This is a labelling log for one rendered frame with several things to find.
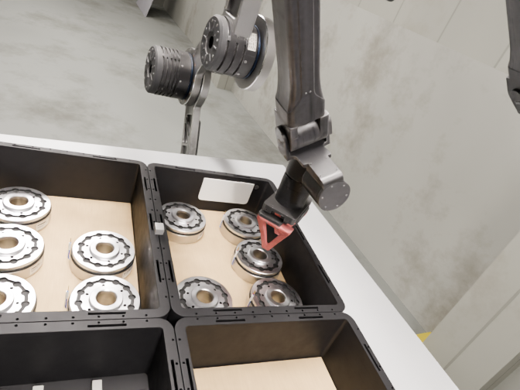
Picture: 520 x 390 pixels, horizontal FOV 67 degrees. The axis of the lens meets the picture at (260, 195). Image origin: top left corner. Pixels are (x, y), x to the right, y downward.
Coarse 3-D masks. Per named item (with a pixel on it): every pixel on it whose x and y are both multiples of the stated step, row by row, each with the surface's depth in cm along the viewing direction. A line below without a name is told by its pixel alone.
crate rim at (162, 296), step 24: (0, 144) 70; (144, 168) 80; (144, 192) 73; (24, 312) 46; (48, 312) 47; (72, 312) 48; (96, 312) 49; (120, 312) 51; (144, 312) 52; (168, 312) 53
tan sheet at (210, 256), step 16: (208, 224) 89; (208, 240) 84; (224, 240) 86; (176, 256) 77; (192, 256) 78; (208, 256) 80; (224, 256) 82; (176, 272) 73; (192, 272) 75; (208, 272) 76; (224, 272) 78; (240, 288) 76; (240, 304) 72
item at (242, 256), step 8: (248, 240) 84; (256, 240) 85; (240, 248) 80; (248, 248) 81; (272, 248) 84; (240, 256) 78; (248, 256) 79; (272, 256) 82; (248, 264) 77; (256, 264) 78; (272, 264) 80; (280, 264) 81; (256, 272) 76; (264, 272) 77; (272, 272) 78
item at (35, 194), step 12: (0, 192) 71; (12, 192) 71; (24, 192) 72; (36, 192) 73; (0, 204) 68; (36, 204) 71; (48, 204) 72; (0, 216) 66; (12, 216) 67; (24, 216) 68; (36, 216) 68
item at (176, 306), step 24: (168, 168) 84; (192, 168) 87; (168, 240) 65; (168, 264) 60; (168, 288) 56; (192, 312) 54; (216, 312) 56; (240, 312) 57; (264, 312) 59; (288, 312) 61; (312, 312) 63
